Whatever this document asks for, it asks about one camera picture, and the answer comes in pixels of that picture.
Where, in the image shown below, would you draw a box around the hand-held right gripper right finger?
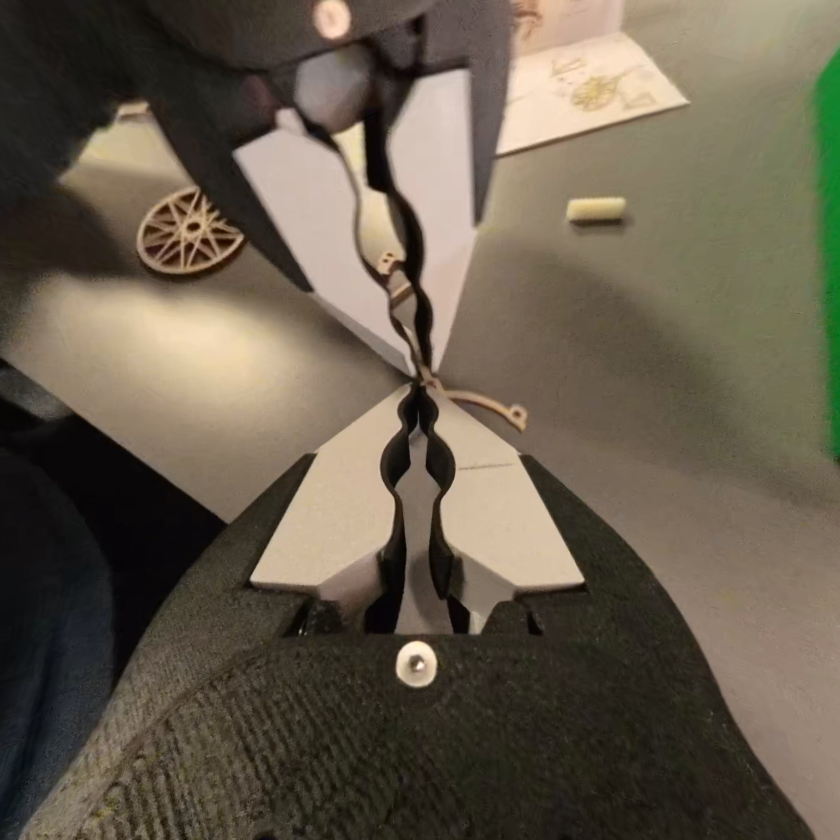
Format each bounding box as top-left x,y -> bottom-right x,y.
420,384 -> 587,634

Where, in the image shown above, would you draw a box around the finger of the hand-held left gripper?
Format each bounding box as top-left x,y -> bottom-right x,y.
382,66 -> 484,376
233,126 -> 421,380

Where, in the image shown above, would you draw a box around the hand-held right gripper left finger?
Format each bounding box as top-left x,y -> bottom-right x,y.
249,384 -> 421,614

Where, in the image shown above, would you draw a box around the curved wooden model part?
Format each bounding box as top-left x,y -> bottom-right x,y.
377,251 -> 528,433

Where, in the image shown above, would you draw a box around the wooden spoked wheel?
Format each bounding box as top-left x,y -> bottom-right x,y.
136,185 -> 247,280

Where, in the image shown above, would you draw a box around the small white wax cylinder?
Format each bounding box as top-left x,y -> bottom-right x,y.
567,196 -> 627,227

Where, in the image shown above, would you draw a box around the white instruction booklet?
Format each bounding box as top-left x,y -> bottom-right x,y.
492,0 -> 691,158

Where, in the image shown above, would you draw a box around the person's blue jeans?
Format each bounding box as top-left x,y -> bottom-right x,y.
0,357 -> 227,840

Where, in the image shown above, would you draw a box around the green plastic bin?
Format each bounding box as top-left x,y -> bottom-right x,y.
810,52 -> 840,460

